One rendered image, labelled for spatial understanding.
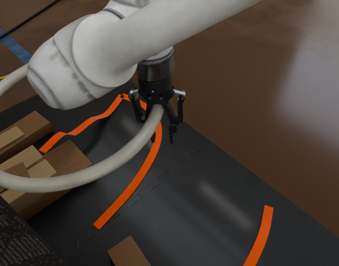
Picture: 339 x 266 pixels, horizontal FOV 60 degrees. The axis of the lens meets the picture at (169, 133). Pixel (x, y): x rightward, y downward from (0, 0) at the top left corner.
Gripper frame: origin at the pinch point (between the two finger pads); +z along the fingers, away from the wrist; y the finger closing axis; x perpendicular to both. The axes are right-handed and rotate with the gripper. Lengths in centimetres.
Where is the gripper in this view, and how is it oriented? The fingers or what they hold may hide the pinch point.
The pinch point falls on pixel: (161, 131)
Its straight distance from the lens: 78.8
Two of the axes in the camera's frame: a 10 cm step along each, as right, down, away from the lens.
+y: -9.9, -0.4, 1.2
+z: 0.7, 6.4, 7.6
